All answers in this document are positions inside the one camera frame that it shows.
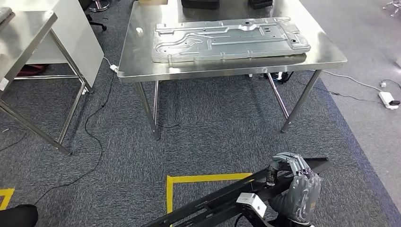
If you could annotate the black office chair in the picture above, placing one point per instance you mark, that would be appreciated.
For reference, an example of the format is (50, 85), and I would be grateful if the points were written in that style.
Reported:
(84, 3)

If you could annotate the stamped steel panel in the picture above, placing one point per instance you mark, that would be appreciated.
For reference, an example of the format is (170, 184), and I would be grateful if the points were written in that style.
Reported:
(231, 44)

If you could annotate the cardboard box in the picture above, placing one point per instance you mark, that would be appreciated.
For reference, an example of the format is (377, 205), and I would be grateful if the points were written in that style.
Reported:
(153, 2)

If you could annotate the black zip case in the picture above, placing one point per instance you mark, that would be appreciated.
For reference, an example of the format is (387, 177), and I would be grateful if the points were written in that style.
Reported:
(200, 3)

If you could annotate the small white cap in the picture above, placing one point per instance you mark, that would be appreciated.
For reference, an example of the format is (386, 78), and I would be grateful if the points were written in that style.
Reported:
(139, 30)

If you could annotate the chrome chair base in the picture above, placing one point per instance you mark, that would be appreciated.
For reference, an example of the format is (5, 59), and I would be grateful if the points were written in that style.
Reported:
(100, 6)
(395, 4)

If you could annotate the long black plastic part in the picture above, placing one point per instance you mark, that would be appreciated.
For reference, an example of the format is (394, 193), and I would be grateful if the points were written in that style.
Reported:
(219, 200)

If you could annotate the yellow floor tape square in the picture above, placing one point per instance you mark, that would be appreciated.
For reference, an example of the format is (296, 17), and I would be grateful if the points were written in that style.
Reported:
(9, 195)
(203, 178)

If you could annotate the stainless steel workbench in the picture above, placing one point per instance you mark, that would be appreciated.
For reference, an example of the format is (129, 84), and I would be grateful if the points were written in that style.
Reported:
(319, 53)

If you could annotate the small white plug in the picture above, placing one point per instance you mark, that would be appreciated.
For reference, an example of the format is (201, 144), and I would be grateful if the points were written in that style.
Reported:
(383, 84)

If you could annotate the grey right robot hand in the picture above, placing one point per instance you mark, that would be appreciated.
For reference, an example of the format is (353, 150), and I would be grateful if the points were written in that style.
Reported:
(305, 197)

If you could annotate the red bag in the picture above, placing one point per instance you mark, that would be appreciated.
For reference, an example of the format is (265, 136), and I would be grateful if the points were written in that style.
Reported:
(31, 70)

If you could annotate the white cabinet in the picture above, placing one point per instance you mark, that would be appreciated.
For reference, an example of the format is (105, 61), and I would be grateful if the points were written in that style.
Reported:
(78, 37)

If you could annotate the person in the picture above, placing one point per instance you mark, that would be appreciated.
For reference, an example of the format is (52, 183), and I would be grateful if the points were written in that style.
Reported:
(17, 217)

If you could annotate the black handheld device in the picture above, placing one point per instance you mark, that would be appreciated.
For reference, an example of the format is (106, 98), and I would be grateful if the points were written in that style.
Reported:
(261, 3)

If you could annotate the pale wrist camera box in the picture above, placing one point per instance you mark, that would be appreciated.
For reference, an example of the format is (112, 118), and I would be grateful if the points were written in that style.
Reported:
(252, 203)

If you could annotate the stainless steel table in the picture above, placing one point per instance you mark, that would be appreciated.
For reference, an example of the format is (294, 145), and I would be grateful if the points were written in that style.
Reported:
(22, 34)

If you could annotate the black power adapter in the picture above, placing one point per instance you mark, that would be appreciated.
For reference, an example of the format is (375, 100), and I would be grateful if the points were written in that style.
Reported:
(278, 77)

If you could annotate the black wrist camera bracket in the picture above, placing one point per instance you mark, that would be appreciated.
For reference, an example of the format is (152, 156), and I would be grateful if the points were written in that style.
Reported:
(253, 220)

